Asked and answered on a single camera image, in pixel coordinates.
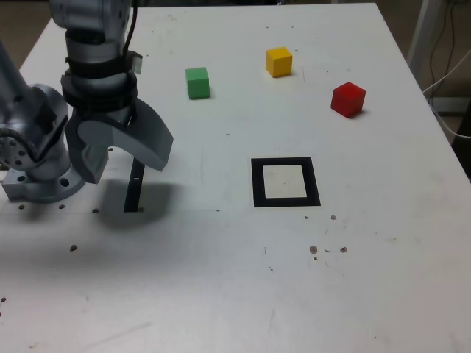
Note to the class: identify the black tape strip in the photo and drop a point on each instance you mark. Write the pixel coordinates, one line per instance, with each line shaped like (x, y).
(132, 195)

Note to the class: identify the white frame leg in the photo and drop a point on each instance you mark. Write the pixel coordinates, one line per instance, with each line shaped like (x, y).
(423, 36)

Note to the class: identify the red cube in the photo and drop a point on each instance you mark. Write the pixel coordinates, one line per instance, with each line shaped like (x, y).
(346, 101)

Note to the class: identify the green cube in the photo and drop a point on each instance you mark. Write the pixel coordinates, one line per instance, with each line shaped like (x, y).
(198, 84)

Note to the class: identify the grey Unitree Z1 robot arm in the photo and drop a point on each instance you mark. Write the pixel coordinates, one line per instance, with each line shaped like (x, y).
(92, 48)

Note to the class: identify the black tape square outline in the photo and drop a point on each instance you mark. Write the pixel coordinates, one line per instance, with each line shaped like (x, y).
(257, 184)

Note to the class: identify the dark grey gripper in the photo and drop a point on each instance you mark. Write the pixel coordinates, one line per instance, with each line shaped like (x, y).
(105, 115)

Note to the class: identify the small grey camera box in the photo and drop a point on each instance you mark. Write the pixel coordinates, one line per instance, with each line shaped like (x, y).
(137, 62)

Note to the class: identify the yellow cube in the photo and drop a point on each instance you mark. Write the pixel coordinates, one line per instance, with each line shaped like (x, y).
(278, 63)

